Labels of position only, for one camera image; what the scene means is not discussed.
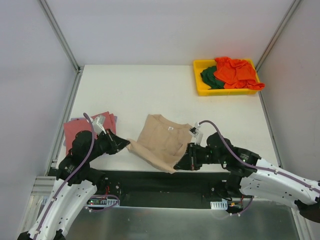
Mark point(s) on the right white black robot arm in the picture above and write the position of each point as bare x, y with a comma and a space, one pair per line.
251, 175

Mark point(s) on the beige t-shirt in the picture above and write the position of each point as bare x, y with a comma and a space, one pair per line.
161, 143

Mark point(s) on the left aluminium side rail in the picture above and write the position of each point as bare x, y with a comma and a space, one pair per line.
58, 141

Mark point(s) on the left white cable duct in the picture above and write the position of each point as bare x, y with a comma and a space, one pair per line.
94, 202

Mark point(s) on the right white cable duct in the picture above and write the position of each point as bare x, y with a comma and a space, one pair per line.
219, 205

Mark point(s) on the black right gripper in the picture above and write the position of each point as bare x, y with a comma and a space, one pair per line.
192, 156

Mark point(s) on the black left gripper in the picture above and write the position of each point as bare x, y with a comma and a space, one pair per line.
110, 142

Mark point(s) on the aluminium frame post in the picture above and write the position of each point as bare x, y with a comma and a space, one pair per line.
278, 32
59, 34

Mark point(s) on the folded red t-shirt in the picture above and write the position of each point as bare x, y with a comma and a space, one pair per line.
71, 128

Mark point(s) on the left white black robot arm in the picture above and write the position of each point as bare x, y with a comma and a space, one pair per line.
75, 183

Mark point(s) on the green t-shirt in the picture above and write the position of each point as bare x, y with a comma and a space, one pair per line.
209, 78

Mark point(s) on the right aluminium side rail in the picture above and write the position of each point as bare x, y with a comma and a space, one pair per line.
269, 100

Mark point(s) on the left aluminium frame post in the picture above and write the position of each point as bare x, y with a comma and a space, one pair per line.
59, 34

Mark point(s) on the white cable duct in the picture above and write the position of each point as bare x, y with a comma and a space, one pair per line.
94, 202
219, 205

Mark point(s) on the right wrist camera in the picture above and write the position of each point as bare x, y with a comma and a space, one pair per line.
196, 133

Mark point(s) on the orange t-shirt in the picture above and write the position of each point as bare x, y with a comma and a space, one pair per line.
237, 74

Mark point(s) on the front aluminium frame rail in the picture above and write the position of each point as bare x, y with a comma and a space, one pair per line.
42, 187

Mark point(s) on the aluminium side rail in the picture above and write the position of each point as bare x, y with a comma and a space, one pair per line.
269, 100
58, 141

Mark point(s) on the right aluminium frame post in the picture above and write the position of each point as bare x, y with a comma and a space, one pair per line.
278, 32

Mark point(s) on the yellow plastic bin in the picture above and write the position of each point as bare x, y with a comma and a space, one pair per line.
204, 90

